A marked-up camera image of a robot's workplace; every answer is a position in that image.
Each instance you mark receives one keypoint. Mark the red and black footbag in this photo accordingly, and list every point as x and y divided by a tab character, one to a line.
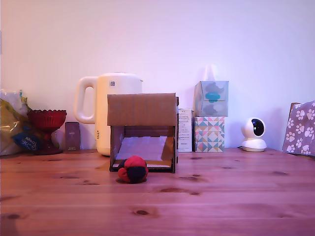
133	169

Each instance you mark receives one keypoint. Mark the cardboard dice tower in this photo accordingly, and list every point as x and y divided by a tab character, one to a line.
142	108

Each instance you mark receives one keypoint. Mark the white box with small print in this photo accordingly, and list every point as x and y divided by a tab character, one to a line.
185	130

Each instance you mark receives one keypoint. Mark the geometric pattern tissue box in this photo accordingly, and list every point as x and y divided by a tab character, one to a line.
209	134

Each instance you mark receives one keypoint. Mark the cream electric kettle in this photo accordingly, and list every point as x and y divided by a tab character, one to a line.
103	103

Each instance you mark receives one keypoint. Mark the grey cloud print tissue box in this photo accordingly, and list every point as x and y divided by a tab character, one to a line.
211	98

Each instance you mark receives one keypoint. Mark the white tissue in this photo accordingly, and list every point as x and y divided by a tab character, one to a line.
210	73

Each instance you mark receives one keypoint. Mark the small dark purple box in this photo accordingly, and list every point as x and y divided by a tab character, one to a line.
72	135

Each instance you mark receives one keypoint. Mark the red glass goblet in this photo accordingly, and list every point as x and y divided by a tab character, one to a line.
46	120

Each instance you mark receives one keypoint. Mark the grey paw print bag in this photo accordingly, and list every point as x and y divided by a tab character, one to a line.
300	127

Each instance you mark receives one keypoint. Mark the small white round camera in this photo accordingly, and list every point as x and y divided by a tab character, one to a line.
253	137

